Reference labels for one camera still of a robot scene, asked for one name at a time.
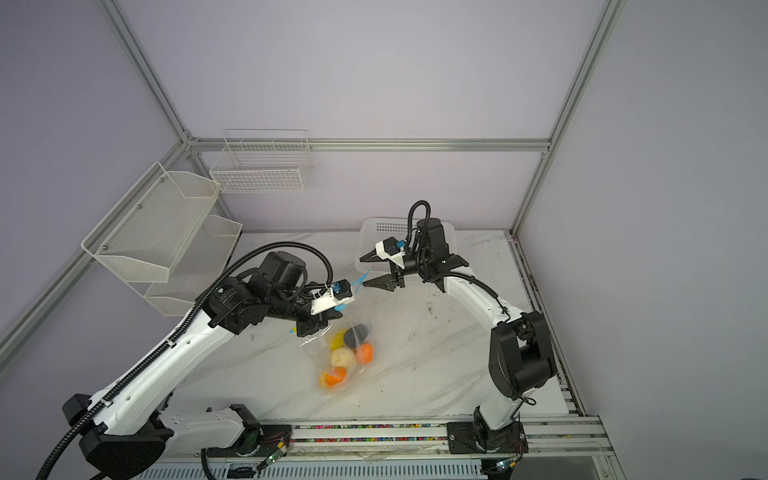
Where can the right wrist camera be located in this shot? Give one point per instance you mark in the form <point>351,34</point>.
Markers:
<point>391,250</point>

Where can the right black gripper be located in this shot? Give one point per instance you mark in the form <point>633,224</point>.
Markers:
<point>389,284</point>

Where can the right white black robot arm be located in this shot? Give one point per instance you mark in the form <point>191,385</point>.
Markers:
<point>521,359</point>

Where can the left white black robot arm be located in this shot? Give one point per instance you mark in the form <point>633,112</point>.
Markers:
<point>123,429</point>

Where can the orange tangerine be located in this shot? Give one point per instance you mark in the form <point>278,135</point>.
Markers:
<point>333,377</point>
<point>364,353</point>

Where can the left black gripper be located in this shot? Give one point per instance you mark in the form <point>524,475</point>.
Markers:
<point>317,322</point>

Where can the orange tangerine top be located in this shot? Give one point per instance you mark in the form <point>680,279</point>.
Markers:
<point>364,353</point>

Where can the yellow green mango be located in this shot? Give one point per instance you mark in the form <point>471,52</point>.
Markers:
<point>337,340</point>

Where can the aluminium front rail base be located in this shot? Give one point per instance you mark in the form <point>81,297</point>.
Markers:
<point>421,448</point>

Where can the white wire wall basket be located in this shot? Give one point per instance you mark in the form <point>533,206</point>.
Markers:
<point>263,161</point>

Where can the white garlic bulb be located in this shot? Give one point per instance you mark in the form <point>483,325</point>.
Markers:
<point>344,357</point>

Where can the white mesh two-tier shelf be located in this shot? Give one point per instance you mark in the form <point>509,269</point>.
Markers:
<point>164,239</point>

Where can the dark avocado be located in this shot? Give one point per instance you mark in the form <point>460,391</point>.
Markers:
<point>355,335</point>

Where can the white perforated plastic basket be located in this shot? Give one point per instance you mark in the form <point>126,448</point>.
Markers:
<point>377,229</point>

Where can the clear zip top bag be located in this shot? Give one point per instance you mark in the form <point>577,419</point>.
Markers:
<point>316,346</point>

